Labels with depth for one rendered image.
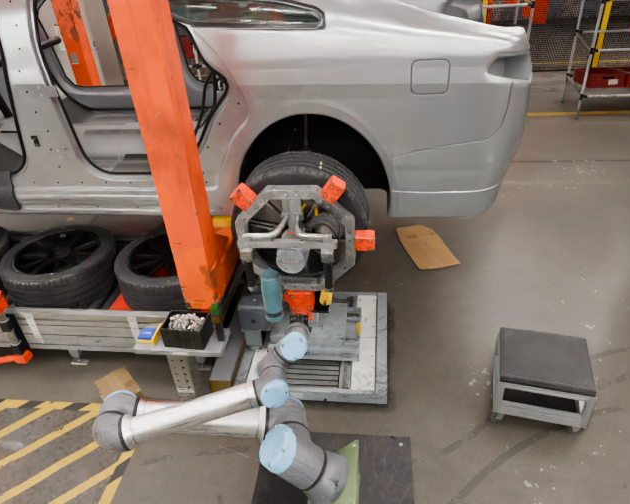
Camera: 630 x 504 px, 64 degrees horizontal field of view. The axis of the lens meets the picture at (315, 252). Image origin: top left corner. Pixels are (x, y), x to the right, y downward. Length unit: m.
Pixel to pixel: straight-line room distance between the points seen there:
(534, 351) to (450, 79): 1.31
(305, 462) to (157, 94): 1.43
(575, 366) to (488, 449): 0.55
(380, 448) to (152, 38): 1.78
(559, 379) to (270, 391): 1.36
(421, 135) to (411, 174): 0.21
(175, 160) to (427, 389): 1.70
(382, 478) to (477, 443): 0.67
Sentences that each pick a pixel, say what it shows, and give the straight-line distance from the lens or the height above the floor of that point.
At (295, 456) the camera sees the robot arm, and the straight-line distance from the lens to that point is 1.80.
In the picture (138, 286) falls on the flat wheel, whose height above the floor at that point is 0.50.
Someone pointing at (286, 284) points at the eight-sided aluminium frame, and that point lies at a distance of 2.48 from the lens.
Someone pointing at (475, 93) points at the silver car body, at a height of 1.39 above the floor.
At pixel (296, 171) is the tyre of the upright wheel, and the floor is 1.17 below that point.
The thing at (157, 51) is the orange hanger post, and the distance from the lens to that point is 2.04.
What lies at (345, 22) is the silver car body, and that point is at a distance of 2.44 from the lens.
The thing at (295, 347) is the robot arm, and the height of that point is 0.87.
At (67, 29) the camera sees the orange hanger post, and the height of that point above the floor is 1.39.
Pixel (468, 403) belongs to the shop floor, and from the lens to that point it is 2.79.
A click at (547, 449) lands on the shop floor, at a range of 2.71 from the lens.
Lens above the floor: 2.10
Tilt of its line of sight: 33 degrees down
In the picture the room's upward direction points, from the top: 4 degrees counter-clockwise
